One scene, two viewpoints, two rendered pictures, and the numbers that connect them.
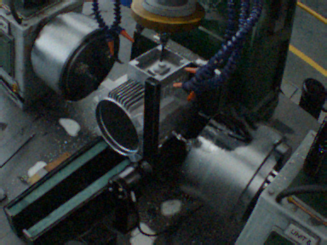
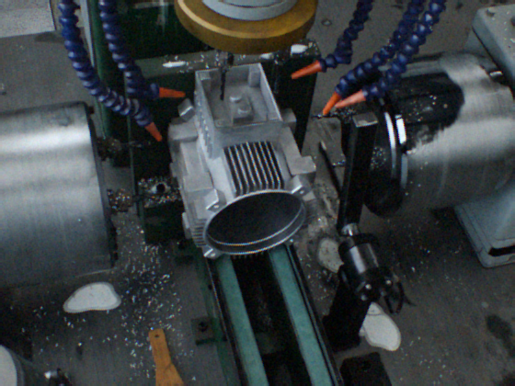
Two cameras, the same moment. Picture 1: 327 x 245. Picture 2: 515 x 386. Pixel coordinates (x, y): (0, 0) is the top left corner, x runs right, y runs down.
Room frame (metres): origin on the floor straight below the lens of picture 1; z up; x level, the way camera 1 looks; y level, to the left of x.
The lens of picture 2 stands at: (0.57, 0.65, 1.92)
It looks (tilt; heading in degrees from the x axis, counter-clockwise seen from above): 52 degrees down; 303
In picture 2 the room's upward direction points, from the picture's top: 8 degrees clockwise
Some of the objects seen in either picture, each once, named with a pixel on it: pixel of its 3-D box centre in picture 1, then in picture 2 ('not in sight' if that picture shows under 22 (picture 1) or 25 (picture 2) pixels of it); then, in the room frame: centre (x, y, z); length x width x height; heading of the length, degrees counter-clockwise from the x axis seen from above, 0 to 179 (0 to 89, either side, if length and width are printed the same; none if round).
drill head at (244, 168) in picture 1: (248, 171); (437, 130); (0.82, -0.22, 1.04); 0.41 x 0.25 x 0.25; 55
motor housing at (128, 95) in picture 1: (143, 108); (239, 172); (1.00, 0.05, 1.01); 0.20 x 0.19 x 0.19; 145
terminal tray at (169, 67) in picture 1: (157, 72); (236, 112); (1.04, 0.03, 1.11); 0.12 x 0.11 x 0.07; 145
